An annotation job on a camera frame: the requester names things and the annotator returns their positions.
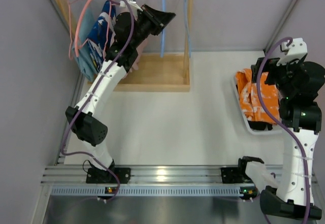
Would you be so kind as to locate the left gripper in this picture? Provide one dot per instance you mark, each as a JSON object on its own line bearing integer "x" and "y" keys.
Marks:
{"x": 151, "y": 21}

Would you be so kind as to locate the black trousers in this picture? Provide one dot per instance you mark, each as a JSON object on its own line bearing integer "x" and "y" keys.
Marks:
{"x": 261, "y": 126}

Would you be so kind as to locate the white plastic basket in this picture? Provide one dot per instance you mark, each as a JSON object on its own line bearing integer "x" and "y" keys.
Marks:
{"x": 276, "y": 130}

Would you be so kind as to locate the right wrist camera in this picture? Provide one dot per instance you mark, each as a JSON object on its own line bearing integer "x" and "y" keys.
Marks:
{"x": 297, "y": 49}

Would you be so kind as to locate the orange white trousers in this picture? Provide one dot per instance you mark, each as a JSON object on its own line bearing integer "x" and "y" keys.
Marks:
{"x": 249, "y": 101}

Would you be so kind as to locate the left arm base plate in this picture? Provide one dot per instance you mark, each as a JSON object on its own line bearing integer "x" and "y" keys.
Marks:
{"x": 97, "y": 176}

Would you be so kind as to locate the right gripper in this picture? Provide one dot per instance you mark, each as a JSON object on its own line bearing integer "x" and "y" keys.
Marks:
{"x": 265, "y": 69}

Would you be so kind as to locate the thick blue plastic hanger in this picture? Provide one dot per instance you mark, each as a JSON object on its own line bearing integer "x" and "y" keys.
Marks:
{"x": 163, "y": 35}

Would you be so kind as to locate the thin pink wire hanger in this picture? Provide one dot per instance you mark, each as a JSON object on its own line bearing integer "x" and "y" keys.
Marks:
{"x": 107, "y": 32}

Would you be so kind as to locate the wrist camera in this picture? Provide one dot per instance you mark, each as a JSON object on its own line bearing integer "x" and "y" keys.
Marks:
{"x": 132, "y": 3}
{"x": 297, "y": 49}

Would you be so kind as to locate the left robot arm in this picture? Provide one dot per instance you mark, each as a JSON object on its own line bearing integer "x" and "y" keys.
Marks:
{"x": 84, "y": 118}

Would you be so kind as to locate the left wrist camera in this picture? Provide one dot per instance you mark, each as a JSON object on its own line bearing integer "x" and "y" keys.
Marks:
{"x": 132, "y": 3}

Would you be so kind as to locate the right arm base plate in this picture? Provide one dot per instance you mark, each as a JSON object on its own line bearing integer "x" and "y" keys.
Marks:
{"x": 234, "y": 175}

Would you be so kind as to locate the thin blue wire hanger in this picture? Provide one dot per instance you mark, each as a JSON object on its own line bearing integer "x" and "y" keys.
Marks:
{"x": 186, "y": 25}

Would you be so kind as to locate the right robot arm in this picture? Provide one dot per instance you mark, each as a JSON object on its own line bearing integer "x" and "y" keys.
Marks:
{"x": 298, "y": 81}

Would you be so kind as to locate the pink trousers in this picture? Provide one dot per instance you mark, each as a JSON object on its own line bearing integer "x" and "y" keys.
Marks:
{"x": 134, "y": 40}

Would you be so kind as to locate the blue patterned trousers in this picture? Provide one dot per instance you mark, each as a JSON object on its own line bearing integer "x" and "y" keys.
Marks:
{"x": 97, "y": 37}

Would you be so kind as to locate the aluminium mounting rail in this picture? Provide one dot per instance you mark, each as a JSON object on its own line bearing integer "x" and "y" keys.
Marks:
{"x": 145, "y": 181}

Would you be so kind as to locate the wooden clothes rack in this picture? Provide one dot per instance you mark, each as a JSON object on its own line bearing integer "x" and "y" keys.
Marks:
{"x": 155, "y": 74}

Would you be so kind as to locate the light blue trousers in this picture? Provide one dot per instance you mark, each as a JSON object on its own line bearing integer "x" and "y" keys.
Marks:
{"x": 84, "y": 59}

